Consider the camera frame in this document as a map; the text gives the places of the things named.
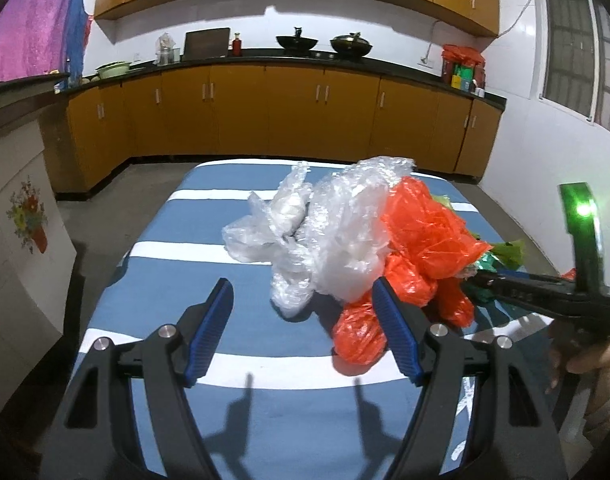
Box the clear thin plastic bag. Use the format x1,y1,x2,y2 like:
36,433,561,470
221,162,314,318

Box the black lidded wok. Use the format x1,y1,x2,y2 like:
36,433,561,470
330,32,372,60

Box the green basin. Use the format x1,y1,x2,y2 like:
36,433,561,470
96,61,130,79

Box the dark wooden cutting board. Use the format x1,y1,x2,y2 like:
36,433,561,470
183,27,231,62

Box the clear bubble wrap bag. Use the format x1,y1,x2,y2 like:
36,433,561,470
296,156,416,304

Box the small orange plastic bag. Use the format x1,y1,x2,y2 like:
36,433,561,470
332,252,437,366

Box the clear bagged jars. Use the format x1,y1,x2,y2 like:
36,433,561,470
155,32,180,66

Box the purple blue hanging cloth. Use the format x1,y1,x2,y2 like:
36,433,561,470
0,0,93,84

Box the brown lower kitchen cabinets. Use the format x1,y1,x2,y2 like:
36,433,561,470
39,63,504,194

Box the white cabinet with flower sticker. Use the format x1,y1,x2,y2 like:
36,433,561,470
0,74,76,413

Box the large orange plastic bag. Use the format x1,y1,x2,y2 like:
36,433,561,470
381,177,491,328

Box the barred window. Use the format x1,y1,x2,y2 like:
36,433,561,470
536,0,610,132

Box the orange bag with groceries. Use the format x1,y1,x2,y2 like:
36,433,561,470
441,44,485,93

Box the red sauce bottle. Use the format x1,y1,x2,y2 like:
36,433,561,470
231,32,242,56

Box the green paw print bag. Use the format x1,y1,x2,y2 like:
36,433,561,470
432,193,528,306

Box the black wok with handle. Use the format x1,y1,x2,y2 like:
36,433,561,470
276,27,318,56

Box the person's right hand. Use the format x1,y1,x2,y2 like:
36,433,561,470
548,340,610,391

